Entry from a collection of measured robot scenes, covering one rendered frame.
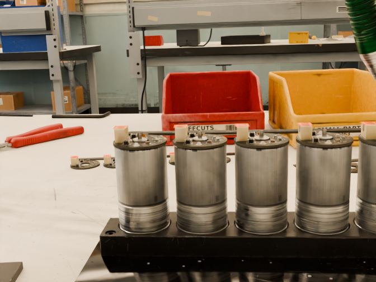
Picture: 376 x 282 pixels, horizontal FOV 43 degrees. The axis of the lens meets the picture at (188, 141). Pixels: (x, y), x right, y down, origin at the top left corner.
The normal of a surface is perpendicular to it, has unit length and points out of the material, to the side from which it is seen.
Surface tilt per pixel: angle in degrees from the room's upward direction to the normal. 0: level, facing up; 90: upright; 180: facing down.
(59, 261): 0
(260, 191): 90
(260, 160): 90
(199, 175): 90
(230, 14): 90
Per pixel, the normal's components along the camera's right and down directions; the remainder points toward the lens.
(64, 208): -0.04, -0.97
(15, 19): -0.12, 0.24
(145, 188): 0.22, 0.22
